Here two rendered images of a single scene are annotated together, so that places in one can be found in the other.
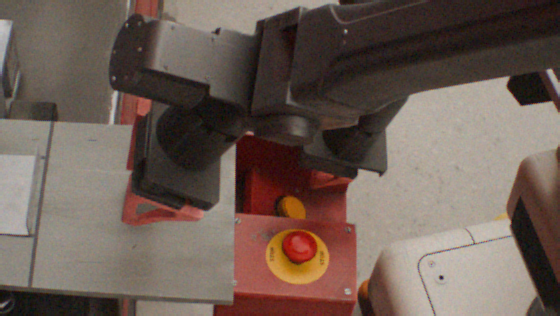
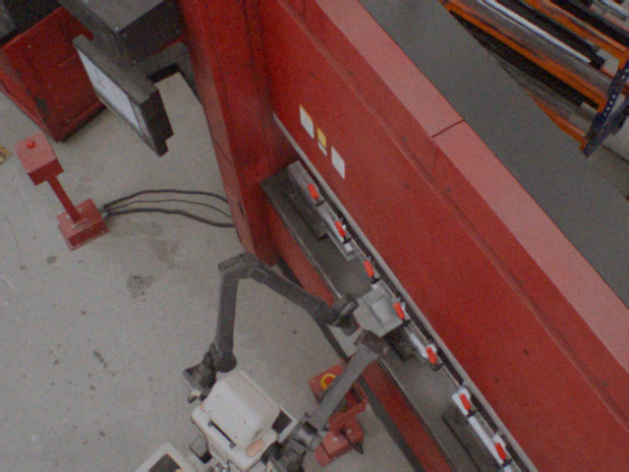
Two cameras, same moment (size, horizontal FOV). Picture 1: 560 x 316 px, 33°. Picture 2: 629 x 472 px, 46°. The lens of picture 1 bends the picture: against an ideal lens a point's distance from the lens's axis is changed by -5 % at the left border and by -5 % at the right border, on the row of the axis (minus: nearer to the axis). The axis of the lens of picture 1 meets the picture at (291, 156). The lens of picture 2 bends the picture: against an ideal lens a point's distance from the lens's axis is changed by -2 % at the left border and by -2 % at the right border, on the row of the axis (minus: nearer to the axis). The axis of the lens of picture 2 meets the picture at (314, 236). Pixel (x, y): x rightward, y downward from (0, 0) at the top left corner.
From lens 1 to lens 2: 2.53 m
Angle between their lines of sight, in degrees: 63
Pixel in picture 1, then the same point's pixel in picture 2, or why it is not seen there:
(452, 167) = not seen: outside the picture
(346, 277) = (314, 383)
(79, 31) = (420, 389)
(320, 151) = not seen: hidden behind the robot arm
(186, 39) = (342, 302)
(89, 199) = (365, 321)
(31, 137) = (387, 325)
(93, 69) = (406, 380)
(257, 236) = not seen: hidden behind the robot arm
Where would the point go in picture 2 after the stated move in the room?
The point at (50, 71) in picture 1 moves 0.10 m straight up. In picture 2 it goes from (416, 372) to (418, 364)
